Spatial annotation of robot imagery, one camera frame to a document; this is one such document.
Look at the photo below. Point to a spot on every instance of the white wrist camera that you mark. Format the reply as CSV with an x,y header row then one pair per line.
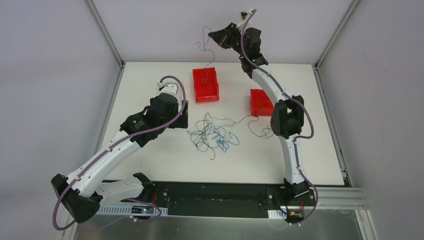
x,y
244,16
169,88

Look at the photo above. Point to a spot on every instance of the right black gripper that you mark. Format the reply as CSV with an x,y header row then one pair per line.
x,y
227,36

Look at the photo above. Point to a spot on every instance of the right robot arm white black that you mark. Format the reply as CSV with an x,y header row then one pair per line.
x,y
288,116

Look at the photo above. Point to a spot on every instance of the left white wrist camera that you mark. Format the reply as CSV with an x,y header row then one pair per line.
x,y
169,88

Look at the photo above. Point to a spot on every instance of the red bin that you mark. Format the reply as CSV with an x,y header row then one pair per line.
x,y
205,84
260,104

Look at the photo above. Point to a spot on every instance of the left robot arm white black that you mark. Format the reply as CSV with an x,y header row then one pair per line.
x,y
83,192

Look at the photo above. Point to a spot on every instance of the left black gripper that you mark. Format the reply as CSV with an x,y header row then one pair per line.
x,y
182,114

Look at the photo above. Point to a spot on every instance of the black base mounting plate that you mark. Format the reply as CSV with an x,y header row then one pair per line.
x,y
229,200

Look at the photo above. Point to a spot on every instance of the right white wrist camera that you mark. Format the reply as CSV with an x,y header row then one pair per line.
x,y
244,16

